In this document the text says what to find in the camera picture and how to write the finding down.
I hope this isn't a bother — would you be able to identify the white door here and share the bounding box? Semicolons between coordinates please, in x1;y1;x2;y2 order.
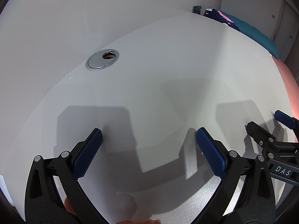
270;0;299;63

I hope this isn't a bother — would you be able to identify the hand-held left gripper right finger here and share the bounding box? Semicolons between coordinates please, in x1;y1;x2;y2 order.
193;127;276;224

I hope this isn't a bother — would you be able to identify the teal pillow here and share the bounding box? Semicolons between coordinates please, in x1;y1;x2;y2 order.
220;10;279;59

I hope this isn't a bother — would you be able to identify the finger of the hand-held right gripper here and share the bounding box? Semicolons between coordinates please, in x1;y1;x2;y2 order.
274;109;299;142
246;121;278;161

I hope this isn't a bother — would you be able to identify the pink bed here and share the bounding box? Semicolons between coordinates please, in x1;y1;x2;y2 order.
269;52;299;119

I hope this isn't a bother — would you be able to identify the chrome desk cable grommet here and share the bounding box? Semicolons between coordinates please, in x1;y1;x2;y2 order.
85;49;120;71

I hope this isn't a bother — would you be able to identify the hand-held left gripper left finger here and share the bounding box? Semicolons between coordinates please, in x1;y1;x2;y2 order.
24;128;110;224

